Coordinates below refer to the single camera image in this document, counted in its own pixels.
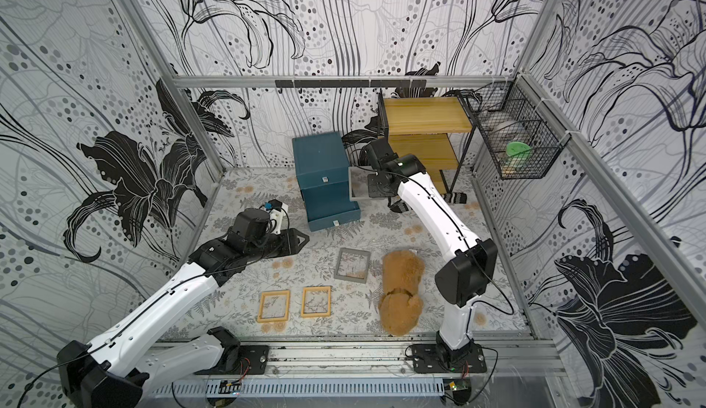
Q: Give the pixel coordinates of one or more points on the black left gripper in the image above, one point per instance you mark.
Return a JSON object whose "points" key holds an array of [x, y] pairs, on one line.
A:
{"points": [[290, 241]]}

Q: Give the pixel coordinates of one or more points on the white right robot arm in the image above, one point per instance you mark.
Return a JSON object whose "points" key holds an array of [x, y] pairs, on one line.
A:
{"points": [[469, 262]]}

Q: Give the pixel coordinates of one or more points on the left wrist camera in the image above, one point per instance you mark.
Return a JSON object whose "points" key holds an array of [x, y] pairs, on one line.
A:
{"points": [[279, 216]]}

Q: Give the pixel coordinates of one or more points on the brown teddy bear plush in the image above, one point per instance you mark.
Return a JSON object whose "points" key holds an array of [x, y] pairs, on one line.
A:
{"points": [[401, 305]]}

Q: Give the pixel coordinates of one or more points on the black wire wall basket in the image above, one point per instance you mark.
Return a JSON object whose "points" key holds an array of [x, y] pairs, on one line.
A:
{"points": [[505, 111]]}

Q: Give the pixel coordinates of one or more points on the wooden black-framed shelf rack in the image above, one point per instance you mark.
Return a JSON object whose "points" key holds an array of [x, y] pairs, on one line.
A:
{"points": [[422, 126]]}

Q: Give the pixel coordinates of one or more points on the yellow square brooch box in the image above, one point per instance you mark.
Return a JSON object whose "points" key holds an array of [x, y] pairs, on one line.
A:
{"points": [[274, 306], [316, 302]]}

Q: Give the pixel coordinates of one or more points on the black wall hook bar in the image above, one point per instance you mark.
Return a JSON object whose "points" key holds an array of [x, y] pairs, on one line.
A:
{"points": [[350, 83]]}

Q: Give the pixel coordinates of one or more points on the grey square brooch box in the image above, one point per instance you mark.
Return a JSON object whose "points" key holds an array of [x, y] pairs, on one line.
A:
{"points": [[352, 265], [358, 183]]}

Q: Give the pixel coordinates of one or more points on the teal yellow drawer cabinet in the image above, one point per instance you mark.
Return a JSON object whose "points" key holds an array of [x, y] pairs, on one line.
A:
{"points": [[322, 172]]}

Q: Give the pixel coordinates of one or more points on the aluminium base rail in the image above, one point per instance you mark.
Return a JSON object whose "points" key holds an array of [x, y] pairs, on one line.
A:
{"points": [[363, 358]]}

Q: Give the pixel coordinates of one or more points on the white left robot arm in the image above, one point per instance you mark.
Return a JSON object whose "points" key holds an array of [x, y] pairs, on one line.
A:
{"points": [[118, 368]]}

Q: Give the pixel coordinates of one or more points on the green lidded cup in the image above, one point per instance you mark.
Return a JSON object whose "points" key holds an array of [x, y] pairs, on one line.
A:
{"points": [[518, 153]]}

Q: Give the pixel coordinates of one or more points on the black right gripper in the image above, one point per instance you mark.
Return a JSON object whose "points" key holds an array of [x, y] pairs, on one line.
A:
{"points": [[381, 184]]}

